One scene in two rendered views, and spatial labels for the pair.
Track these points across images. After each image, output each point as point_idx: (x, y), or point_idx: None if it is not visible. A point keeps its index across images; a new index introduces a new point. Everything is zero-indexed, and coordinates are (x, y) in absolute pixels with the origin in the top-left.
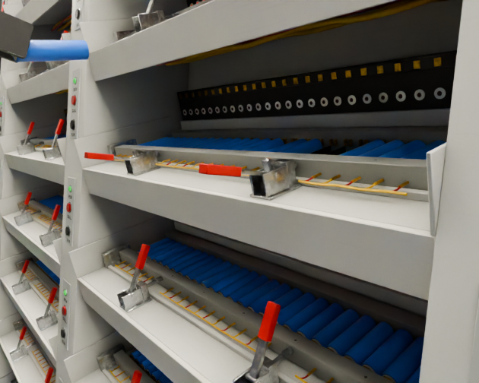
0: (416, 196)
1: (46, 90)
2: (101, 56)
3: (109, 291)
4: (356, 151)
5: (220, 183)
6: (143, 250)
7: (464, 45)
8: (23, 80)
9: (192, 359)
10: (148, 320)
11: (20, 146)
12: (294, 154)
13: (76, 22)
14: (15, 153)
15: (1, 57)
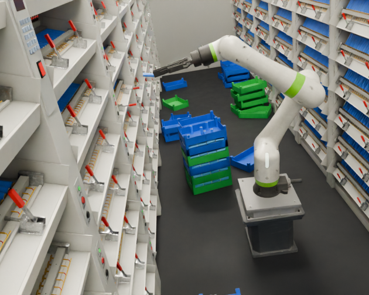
0: (123, 85)
1: (101, 116)
2: (113, 82)
3: (129, 153)
4: None
5: (123, 98)
6: (124, 131)
7: (128, 67)
8: (86, 131)
9: (134, 132)
10: (131, 141)
11: (101, 185)
12: (118, 88)
13: (106, 71)
14: (96, 207)
15: (157, 76)
